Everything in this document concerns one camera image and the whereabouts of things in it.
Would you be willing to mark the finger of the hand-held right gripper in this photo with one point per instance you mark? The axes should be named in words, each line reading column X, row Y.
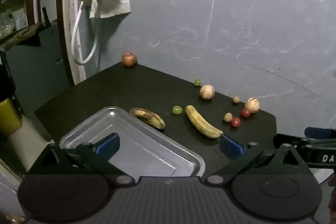
column 317, row 132
column 284, row 138

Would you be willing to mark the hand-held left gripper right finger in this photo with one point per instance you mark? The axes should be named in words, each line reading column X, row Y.
column 231, row 146

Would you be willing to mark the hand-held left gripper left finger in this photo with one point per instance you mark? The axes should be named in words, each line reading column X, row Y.
column 109, row 144

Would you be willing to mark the red cherry tomato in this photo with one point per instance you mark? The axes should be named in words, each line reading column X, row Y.
column 235, row 122
column 245, row 113

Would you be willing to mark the small beige longan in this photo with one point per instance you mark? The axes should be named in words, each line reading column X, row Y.
column 236, row 99
column 227, row 117

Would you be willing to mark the yellow banana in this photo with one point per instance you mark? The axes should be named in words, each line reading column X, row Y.
column 202, row 123

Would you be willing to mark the metal tray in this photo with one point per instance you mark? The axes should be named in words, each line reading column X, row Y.
column 147, row 150

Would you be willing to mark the brown spotted banana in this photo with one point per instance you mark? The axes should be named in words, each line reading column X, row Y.
column 148, row 117

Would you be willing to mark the large green grape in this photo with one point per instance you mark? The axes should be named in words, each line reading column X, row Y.
column 177, row 109

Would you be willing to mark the small green grape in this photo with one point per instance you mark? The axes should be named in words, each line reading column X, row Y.
column 197, row 82

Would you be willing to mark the striped cream round fruit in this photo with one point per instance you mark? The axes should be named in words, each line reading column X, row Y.
column 252, row 104
column 207, row 92

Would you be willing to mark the beige cardboard sheet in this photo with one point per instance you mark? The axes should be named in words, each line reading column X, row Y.
column 26, row 150

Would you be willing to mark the reddish brown apple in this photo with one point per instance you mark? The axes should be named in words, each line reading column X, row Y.
column 129, row 59

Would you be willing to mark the yellow container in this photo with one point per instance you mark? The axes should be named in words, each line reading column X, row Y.
column 9, row 116

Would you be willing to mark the dark grey cabinet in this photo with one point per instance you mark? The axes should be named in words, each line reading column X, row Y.
column 39, row 66

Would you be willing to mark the wooden shelf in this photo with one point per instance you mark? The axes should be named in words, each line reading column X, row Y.
column 23, row 33

